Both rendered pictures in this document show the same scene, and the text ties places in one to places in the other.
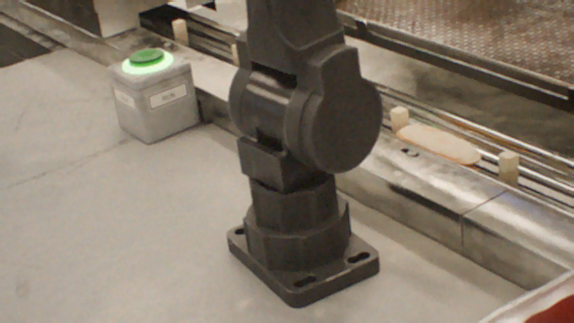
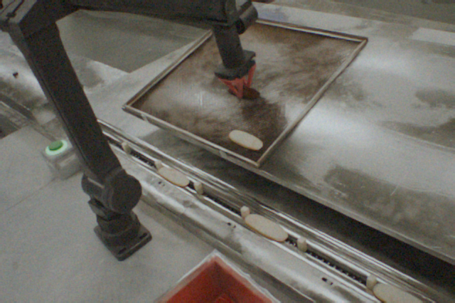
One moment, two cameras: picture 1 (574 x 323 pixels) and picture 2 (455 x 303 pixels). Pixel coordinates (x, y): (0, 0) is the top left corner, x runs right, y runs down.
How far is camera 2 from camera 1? 0.28 m
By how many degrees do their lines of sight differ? 13
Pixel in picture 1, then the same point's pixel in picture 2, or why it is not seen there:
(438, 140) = (173, 175)
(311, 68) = (106, 181)
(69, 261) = (33, 248)
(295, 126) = (106, 201)
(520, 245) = (198, 229)
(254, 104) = (90, 190)
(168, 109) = (68, 166)
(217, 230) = (91, 224)
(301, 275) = (121, 247)
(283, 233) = (111, 234)
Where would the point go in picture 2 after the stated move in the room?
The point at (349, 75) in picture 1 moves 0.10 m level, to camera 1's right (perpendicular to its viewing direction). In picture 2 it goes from (123, 179) to (173, 164)
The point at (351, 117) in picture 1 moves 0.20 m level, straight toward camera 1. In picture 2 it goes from (127, 192) to (126, 276)
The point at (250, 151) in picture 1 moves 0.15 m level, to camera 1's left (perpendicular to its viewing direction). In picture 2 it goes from (93, 206) to (19, 228)
